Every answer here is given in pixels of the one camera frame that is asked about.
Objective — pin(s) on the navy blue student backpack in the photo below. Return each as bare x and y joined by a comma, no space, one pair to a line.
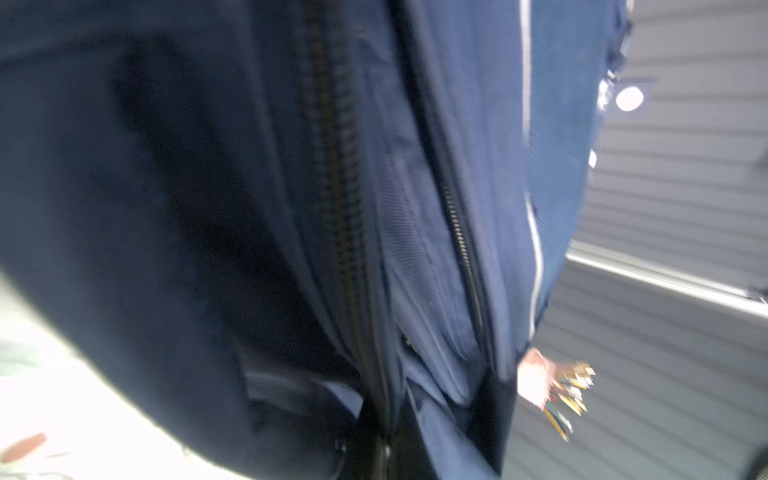
307,239

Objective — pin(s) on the pink pencil cup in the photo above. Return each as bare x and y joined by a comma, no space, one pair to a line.
535,376

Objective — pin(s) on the bundle of coloured pencils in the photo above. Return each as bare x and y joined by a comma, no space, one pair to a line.
566,394

